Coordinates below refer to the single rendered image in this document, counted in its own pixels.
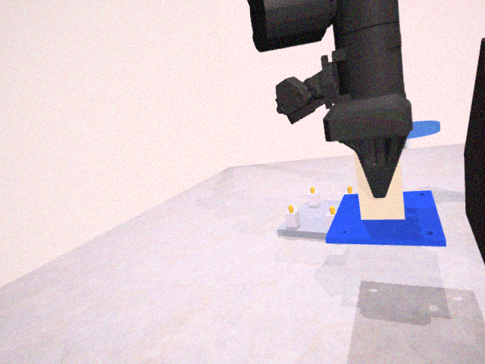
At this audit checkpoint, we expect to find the blue board with square handle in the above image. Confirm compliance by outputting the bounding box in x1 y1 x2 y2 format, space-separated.
325 151 446 246

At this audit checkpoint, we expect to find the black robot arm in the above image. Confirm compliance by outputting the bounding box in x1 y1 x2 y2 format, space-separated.
247 0 400 124

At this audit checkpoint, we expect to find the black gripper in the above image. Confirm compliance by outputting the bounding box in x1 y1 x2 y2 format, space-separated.
323 23 414 198

